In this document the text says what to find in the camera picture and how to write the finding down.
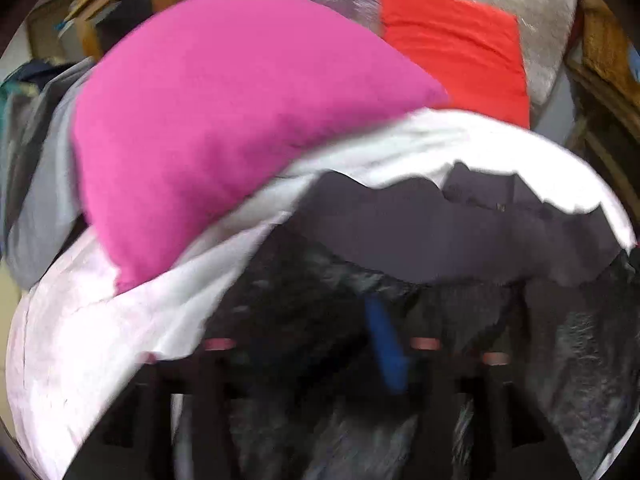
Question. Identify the dark purple puffer jacket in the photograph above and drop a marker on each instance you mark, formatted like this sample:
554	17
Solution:
425	240

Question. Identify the grey garment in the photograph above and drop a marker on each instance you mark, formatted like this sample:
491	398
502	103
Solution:
40	185

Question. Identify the red folded cloth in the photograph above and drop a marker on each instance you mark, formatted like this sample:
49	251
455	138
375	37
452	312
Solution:
450	50

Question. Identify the white duvet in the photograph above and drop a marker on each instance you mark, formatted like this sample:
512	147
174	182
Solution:
75	335

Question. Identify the silver foil insulation mat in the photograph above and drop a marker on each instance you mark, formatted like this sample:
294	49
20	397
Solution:
545	35

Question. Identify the pink pillow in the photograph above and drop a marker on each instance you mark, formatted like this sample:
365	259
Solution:
225	110

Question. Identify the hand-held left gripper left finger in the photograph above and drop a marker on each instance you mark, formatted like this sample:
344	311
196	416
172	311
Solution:
215	395

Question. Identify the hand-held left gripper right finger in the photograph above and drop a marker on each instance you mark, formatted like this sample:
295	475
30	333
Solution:
387	355

